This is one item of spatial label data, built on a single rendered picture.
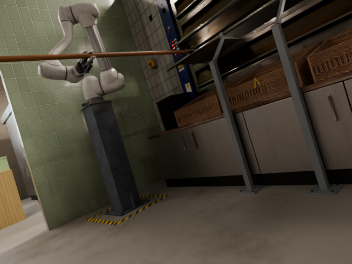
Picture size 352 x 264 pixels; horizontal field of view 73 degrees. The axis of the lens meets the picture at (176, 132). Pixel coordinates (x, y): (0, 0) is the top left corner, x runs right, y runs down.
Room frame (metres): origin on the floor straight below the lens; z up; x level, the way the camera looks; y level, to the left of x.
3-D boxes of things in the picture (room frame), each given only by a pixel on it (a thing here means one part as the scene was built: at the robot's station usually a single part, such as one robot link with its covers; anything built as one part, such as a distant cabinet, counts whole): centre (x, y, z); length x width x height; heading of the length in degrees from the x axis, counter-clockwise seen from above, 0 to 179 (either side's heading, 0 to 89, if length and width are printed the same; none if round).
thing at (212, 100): (2.19, -0.39, 0.72); 0.56 x 0.49 x 0.28; 38
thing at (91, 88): (2.23, 0.63, 1.17); 0.18 x 0.16 x 0.22; 93
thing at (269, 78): (1.72, -0.78, 0.72); 0.56 x 0.49 x 0.28; 39
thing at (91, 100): (2.21, 0.65, 1.03); 0.22 x 0.18 x 0.06; 134
